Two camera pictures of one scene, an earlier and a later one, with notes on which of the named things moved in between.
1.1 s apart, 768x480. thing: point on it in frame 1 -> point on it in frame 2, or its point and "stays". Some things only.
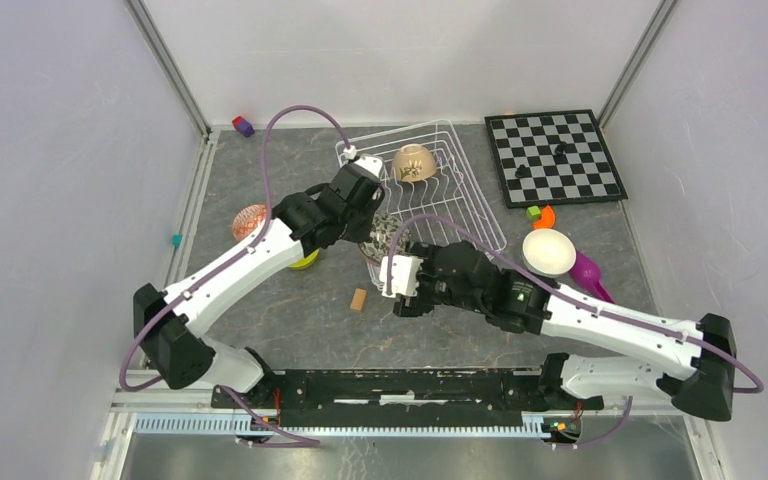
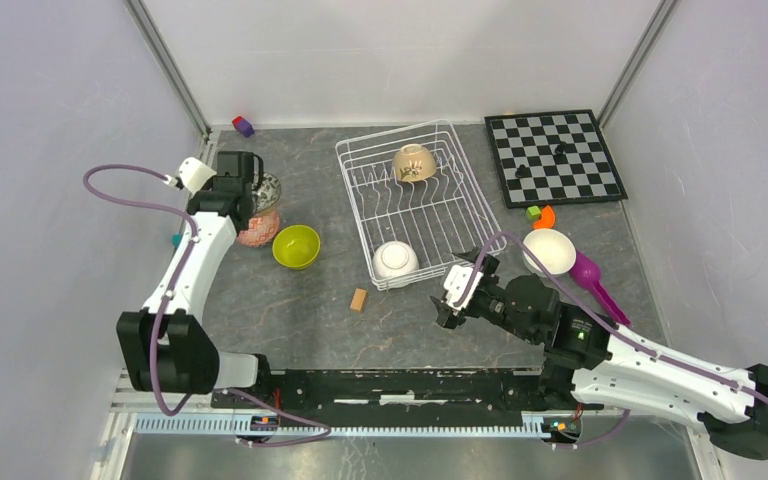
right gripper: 420,304 -> 445,315
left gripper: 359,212 -> 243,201
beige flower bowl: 413,162 stays
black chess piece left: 523,172 stays
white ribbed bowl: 549,253 stays
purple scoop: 586,275 stays
